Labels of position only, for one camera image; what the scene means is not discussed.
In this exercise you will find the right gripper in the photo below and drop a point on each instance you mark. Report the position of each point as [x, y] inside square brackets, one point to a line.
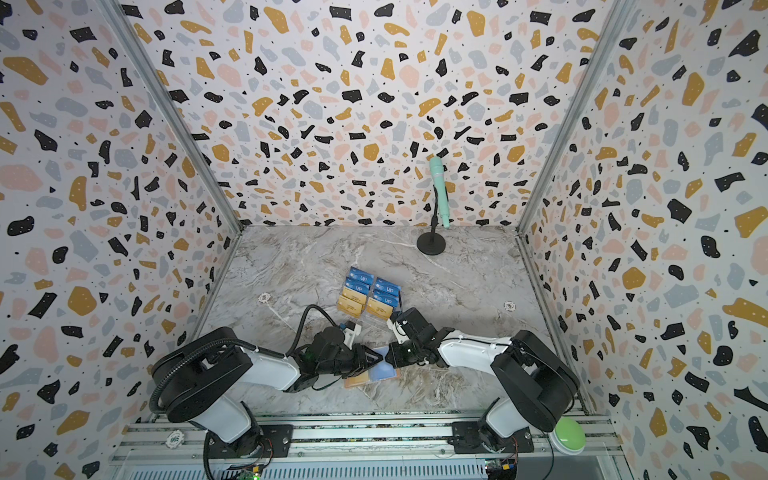
[405, 352]

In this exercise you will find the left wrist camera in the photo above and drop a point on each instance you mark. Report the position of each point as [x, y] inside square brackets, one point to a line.
[350, 330]

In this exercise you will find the blue card back left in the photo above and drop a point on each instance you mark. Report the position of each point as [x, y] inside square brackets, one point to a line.
[360, 276]

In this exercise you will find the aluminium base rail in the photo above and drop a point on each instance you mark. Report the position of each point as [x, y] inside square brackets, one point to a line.
[372, 446]

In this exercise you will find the mint green microphone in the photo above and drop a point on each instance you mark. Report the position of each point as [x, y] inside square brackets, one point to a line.
[437, 173]

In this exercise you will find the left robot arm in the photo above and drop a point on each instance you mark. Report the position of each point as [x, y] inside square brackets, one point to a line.
[192, 385]

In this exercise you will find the black microphone stand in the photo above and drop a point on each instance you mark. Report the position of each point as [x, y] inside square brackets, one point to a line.
[432, 243]

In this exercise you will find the pink leather card holder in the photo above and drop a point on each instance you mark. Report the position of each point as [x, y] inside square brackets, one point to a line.
[380, 372]

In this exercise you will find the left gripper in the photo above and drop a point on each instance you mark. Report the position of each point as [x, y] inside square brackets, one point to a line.
[364, 359]

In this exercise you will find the blue card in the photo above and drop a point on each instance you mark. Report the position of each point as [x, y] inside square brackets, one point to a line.
[357, 286]
[387, 287]
[386, 298]
[360, 276]

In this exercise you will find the gold vip card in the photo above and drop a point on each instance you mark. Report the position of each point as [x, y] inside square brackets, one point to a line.
[354, 295]
[379, 309]
[350, 307]

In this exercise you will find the blue card back right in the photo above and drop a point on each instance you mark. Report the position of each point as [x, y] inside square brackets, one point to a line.
[387, 287]

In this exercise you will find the green push button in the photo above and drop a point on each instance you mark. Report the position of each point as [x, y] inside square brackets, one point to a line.
[568, 437]

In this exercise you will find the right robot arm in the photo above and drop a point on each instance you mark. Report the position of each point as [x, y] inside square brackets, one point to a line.
[540, 389]

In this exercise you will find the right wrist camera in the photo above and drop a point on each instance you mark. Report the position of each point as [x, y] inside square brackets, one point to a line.
[397, 330]

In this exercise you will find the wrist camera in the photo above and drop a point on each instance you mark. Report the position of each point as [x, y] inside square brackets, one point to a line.
[397, 330]
[350, 330]

